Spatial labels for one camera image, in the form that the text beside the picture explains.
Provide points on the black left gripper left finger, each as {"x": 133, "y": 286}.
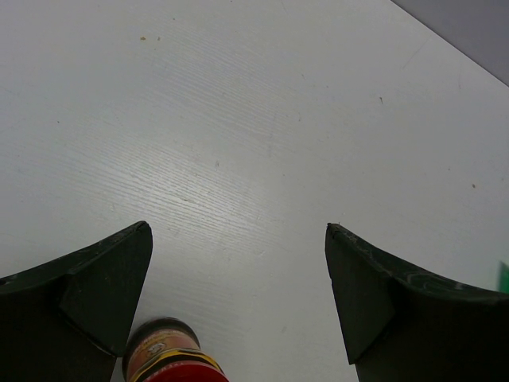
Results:
{"x": 70, "y": 319}

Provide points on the green plastic bin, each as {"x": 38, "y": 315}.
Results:
{"x": 503, "y": 278}

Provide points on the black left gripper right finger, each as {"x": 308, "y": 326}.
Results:
{"x": 401, "y": 322}

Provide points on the red lid jar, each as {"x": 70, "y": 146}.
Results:
{"x": 167, "y": 349}

